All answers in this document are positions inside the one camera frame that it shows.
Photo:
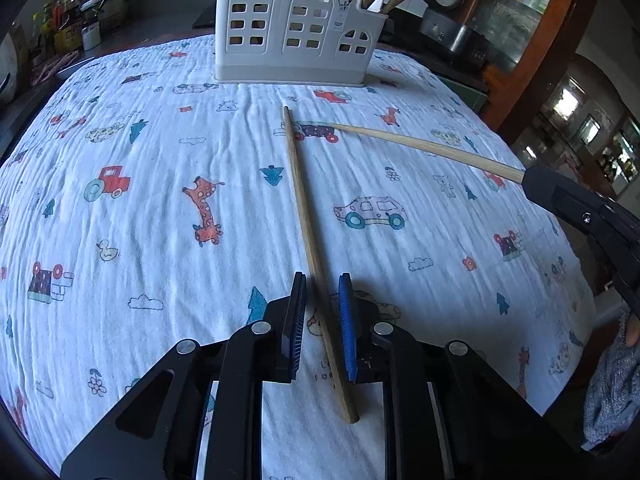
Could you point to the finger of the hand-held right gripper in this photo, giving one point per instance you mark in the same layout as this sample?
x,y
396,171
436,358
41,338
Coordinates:
x,y
560,195

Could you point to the green-capped bottle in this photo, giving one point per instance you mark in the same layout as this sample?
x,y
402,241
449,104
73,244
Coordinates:
x,y
47,27

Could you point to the black kitchen appliance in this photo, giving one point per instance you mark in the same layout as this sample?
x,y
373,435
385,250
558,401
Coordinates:
x,y
452,35

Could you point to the white jar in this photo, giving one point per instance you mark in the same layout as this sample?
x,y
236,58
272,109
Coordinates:
x,y
91,36

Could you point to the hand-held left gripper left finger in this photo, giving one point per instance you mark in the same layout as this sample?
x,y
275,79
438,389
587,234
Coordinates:
x,y
292,330

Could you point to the bottles and jars cluster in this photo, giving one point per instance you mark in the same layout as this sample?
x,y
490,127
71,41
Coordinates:
x,y
67,22

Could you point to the round wooden cutting board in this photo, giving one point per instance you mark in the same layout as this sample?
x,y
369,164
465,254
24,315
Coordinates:
x,y
7,67

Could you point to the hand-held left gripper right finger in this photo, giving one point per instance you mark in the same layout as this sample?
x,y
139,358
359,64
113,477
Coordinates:
x,y
347,330

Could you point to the pink cloth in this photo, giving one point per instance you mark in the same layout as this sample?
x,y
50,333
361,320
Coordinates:
x,y
52,67

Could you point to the white plastic utensil holder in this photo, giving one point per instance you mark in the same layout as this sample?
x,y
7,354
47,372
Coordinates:
x,y
280,70

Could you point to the yellow-capped bottle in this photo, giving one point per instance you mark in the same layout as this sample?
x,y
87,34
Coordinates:
x,y
35,35

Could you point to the wooden glass cabinet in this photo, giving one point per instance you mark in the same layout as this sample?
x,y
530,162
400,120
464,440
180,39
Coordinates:
x,y
540,50

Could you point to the white printed blanket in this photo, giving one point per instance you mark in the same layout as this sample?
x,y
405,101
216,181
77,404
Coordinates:
x,y
150,260

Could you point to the metal pot with lid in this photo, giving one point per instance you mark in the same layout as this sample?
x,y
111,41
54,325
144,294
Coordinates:
x,y
110,5

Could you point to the wooden chopstick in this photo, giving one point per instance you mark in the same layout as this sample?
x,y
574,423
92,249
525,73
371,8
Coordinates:
x,y
400,138
300,185

